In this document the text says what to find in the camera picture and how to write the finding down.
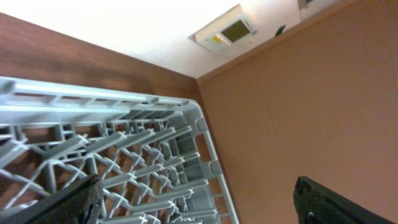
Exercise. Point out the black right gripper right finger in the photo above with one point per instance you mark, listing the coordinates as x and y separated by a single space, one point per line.
315 203

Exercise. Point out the wall thermostat panel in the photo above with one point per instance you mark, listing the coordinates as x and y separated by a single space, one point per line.
227 33

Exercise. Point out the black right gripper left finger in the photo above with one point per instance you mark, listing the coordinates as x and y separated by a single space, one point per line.
78 203

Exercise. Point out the grey dishwasher rack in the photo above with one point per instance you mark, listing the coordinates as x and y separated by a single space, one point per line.
154 154

